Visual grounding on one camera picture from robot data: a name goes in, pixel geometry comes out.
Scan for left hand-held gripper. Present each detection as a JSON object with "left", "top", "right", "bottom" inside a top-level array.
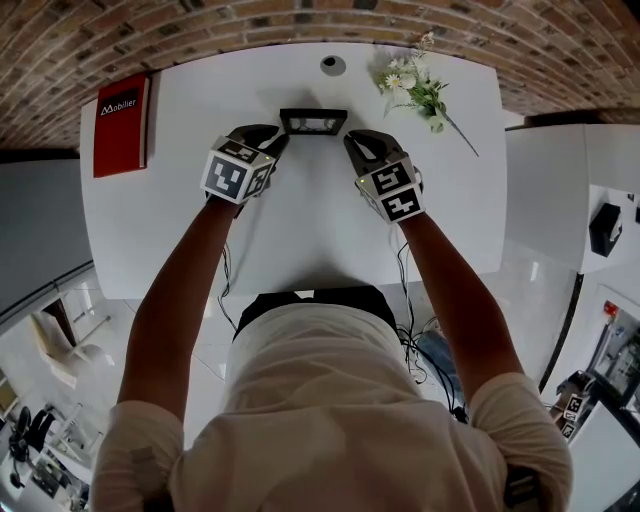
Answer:
[{"left": 199, "top": 123, "right": 291, "bottom": 219}]

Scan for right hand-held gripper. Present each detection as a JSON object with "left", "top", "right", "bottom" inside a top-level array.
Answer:
[{"left": 342, "top": 128, "right": 427, "bottom": 226}]

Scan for black picture frame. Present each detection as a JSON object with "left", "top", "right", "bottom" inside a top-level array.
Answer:
[{"left": 278, "top": 107, "right": 349, "bottom": 138}]

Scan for person's right forearm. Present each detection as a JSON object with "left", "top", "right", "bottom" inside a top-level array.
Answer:
[{"left": 394, "top": 212, "right": 526, "bottom": 406}]

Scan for person's left forearm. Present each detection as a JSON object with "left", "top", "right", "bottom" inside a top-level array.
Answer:
[{"left": 117, "top": 197, "right": 246, "bottom": 416}]

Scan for white desk with drawers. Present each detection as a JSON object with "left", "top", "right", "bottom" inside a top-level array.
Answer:
[{"left": 79, "top": 42, "right": 509, "bottom": 301}]

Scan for white flower bouquet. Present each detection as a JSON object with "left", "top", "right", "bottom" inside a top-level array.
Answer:
[{"left": 369, "top": 32, "right": 480, "bottom": 158}]

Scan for red hardcover book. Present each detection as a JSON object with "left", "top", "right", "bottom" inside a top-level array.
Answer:
[{"left": 92, "top": 73, "right": 151, "bottom": 180}]

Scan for person's black trousers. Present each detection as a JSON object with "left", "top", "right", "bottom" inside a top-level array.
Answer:
[{"left": 234, "top": 284, "right": 399, "bottom": 341}]

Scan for black box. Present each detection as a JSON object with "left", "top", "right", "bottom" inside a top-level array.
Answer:
[{"left": 588, "top": 202, "right": 624, "bottom": 259}]

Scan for person's cream shirt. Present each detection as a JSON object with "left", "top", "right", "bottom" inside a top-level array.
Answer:
[{"left": 92, "top": 302, "right": 574, "bottom": 512}]

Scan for beige chair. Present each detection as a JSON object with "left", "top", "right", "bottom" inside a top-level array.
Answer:
[{"left": 29, "top": 309, "right": 104, "bottom": 389}]

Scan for black-framed window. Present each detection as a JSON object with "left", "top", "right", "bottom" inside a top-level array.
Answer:
[{"left": 537, "top": 272, "right": 640, "bottom": 441}]

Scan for black battery pack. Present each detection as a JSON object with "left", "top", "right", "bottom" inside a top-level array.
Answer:
[{"left": 502, "top": 464, "right": 539, "bottom": 512}]

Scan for black chair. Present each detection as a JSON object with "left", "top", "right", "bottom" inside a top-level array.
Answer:
[{"left": 7, "top": 404, "right": 57, "bottom": 464}]

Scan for round table cable grommet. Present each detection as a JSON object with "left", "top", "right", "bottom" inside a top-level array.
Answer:
[{"left": 319, "top": 53, "right": 348, "bottom": 77}]

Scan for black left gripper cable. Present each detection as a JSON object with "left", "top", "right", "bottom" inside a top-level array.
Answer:
[{"left": 217, "top": 239, "right": 241, "bottom": 331}]

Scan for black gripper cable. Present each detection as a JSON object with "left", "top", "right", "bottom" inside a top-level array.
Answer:
[
  {"left": 394, "top": 239, "right": 471, "bottom": 426},
  {"left": 217, "top": 239, "right": 241, "bottom": 331}
]

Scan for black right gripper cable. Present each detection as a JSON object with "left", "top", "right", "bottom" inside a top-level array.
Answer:
[{"left": 394, "top": 239, "right": 471, "bottom": 426}]

